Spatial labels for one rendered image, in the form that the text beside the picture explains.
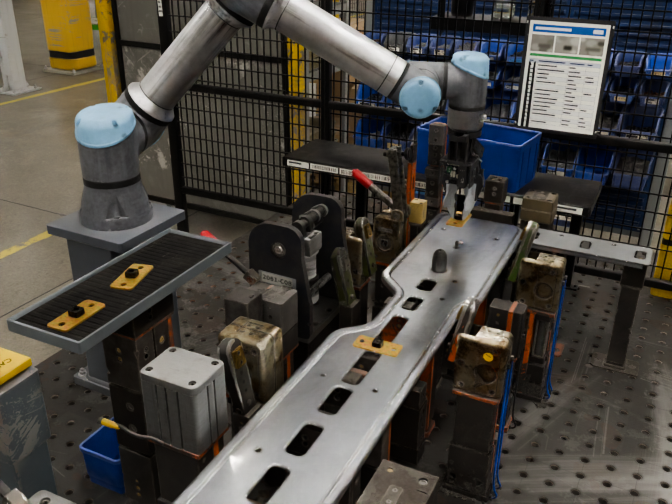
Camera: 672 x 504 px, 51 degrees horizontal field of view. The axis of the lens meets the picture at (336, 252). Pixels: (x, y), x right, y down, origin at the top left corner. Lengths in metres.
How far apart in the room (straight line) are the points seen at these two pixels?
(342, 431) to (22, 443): 0.44
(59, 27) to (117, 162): 7.49
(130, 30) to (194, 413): 3.32
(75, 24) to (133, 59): 4.78
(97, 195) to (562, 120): 1.25
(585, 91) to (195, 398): 1.42
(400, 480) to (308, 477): 0.13
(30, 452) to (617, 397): 1.25
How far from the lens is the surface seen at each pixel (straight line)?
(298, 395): 1.15
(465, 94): 1.49
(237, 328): 1.17
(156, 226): 1.53
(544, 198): 1.84
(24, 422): 1.05
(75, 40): 8.94
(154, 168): 4.29
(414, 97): 1.34
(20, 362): 1.02
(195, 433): 1.04
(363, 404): 1.13
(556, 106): 2.08
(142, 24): 4.10
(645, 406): 1.77
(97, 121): 1.49
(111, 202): 1.52
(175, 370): 1.04
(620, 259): 1.71
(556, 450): 1.59
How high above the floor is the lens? 1.69
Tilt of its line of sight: 25 degrees down
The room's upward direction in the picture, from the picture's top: 1 degrees clockwise
